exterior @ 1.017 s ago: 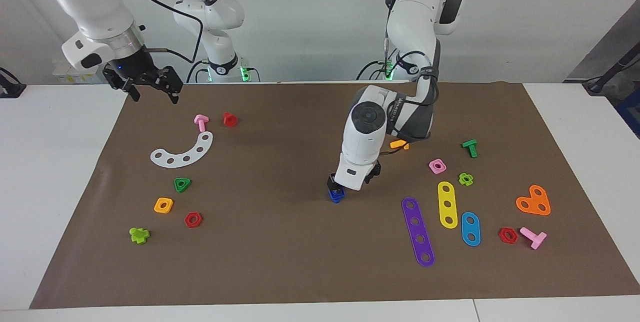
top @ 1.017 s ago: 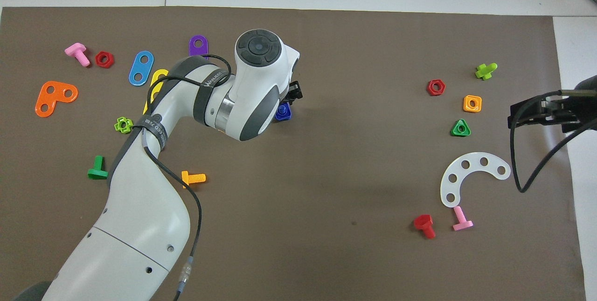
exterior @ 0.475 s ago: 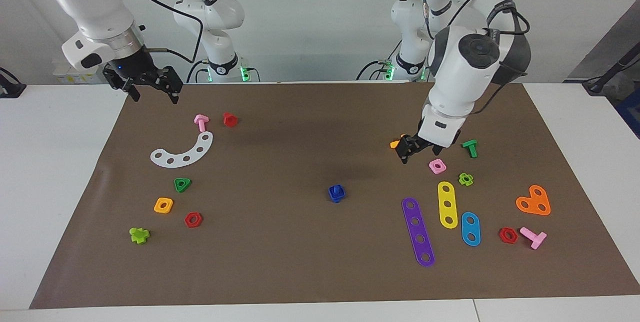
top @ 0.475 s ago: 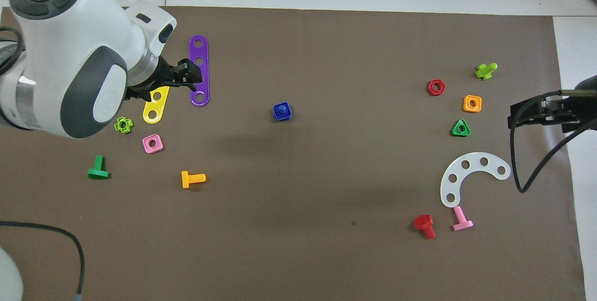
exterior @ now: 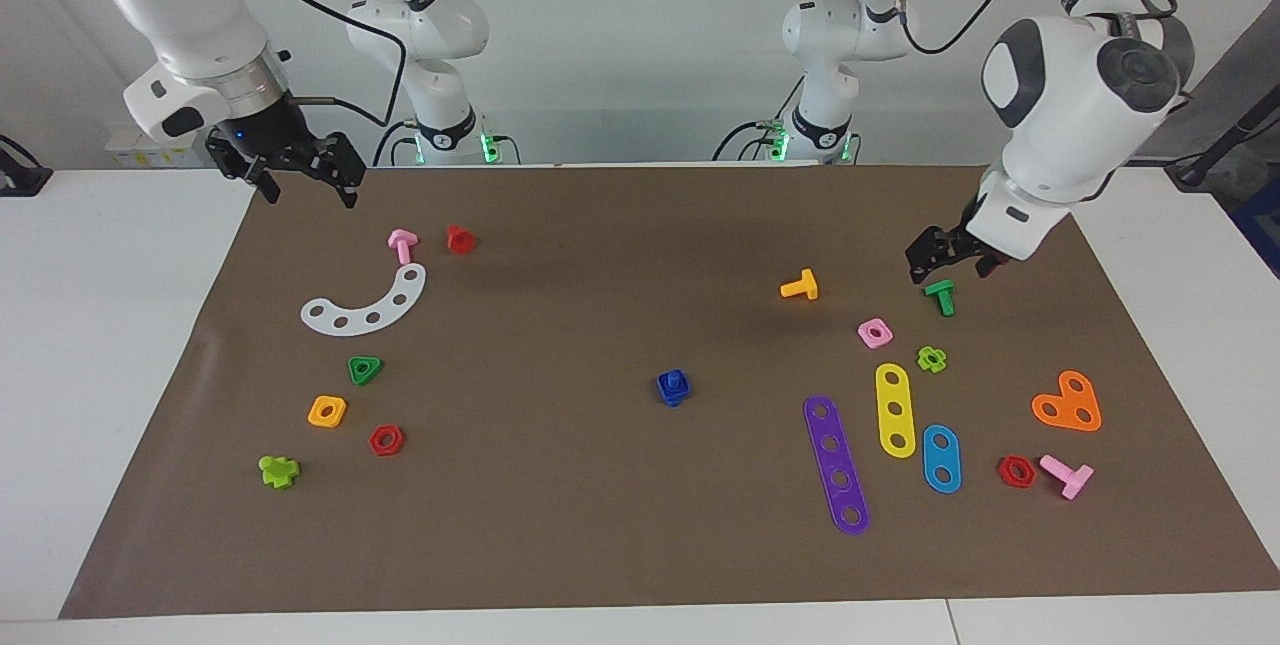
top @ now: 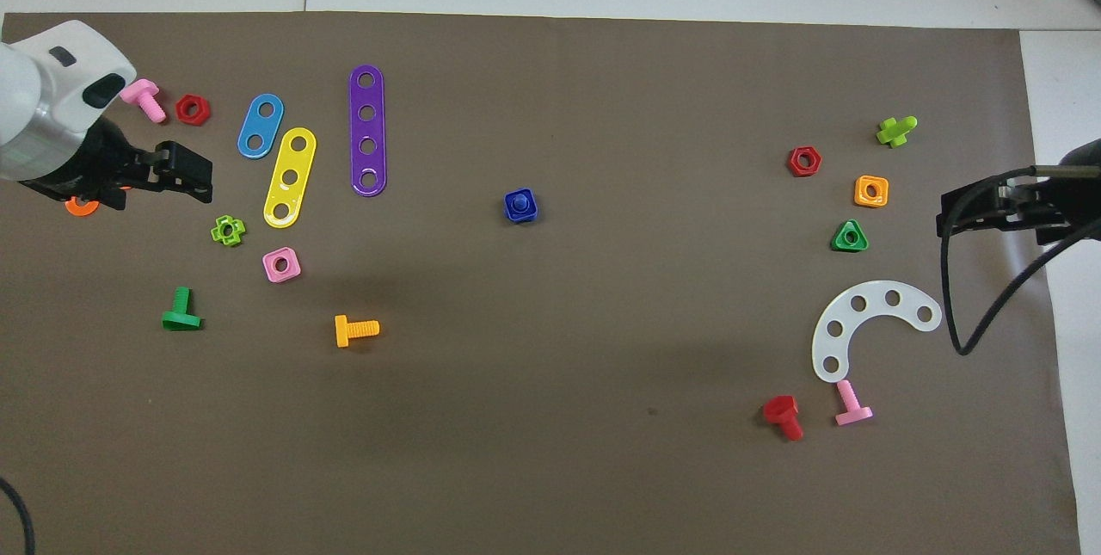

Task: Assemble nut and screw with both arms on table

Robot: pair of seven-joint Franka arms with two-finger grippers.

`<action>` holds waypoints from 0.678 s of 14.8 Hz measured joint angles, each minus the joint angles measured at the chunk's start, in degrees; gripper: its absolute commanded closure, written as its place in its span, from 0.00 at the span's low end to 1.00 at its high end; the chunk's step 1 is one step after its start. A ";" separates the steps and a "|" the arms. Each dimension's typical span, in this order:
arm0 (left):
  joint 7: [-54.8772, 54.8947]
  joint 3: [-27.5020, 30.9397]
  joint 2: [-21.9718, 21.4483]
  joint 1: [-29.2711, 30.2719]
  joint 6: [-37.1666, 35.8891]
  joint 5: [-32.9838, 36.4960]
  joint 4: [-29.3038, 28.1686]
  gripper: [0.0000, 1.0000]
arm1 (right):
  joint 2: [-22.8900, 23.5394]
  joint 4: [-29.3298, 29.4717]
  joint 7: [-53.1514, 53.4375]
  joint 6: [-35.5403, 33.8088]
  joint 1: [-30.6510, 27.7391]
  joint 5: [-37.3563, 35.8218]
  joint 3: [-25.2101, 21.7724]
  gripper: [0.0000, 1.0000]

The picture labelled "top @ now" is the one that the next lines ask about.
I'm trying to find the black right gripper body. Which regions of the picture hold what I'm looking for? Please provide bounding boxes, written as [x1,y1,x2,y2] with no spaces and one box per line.
[993,168,1101,248]

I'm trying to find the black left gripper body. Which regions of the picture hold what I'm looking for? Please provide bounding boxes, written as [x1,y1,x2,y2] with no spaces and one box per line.
[17,116,169,213]

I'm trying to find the blue square plastic nut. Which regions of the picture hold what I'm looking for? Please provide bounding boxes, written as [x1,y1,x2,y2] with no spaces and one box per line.
[502,188,541,225]

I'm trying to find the pink plastic screw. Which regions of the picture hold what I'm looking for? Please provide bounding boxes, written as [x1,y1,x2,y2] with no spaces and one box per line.
[833,379,875,428]
[120,78,168,125]

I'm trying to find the lime green cross screw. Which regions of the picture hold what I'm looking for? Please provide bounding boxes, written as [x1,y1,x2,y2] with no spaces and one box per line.
[876,115,919,149]

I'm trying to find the pink square plastic nut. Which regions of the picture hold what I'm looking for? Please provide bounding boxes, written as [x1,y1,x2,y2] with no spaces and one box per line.
[261,246,303,284]

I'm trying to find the dark green plastic screw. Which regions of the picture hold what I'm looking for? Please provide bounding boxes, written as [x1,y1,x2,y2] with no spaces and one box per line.
[161,287,204,332]

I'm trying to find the green triangle plastic nut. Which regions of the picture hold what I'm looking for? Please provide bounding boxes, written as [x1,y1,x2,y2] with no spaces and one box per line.
[830,219,870,253]

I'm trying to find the orange plastic screw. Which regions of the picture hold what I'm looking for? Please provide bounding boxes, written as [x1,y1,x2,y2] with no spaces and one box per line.
[334,314,381,348]

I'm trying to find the red plastic screw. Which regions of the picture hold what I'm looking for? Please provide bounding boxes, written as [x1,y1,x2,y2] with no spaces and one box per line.
[762,395,805,442]

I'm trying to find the orange angled plastic plate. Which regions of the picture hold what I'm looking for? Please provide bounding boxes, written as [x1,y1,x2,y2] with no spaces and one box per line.
[65,185,132,219]

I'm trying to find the blue two-hole plastic strip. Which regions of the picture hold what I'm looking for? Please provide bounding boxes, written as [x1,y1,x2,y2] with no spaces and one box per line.
[237,93,285,160]

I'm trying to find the yellow three-hole plastic strip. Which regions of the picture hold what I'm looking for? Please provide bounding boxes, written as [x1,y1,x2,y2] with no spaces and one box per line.
[262,126,317,230]

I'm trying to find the white curved five-hole plate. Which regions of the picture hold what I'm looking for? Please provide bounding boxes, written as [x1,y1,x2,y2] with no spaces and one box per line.
[811,281,944,384]

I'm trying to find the purple four-hole plastic strip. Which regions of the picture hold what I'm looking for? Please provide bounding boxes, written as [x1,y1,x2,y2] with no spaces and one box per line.
[348,65,389,197]

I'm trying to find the brown table mat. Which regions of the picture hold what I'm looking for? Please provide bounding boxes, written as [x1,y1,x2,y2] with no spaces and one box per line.
[0,11,1083,555]

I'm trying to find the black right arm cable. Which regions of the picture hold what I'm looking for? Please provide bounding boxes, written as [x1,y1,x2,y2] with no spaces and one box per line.
[940,164,1101,357]

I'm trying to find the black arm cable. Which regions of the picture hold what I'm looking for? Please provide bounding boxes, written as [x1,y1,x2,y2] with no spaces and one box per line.
[940,164,1101,357]
[0,476,36,555]

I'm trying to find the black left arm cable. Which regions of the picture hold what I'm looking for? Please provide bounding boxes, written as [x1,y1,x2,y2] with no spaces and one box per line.
[0,476,36,555]

